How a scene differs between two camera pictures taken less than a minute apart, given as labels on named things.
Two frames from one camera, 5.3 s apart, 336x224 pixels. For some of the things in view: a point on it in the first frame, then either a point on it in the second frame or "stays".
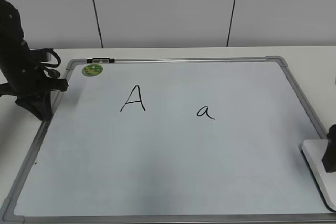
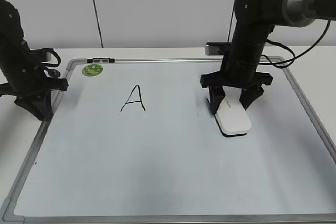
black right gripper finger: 328,160 -> 249,95
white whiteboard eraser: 313,150 -> 230,115
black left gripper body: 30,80 stays
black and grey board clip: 101,60 stays
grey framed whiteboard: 183,140 stays
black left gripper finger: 40,105 stays
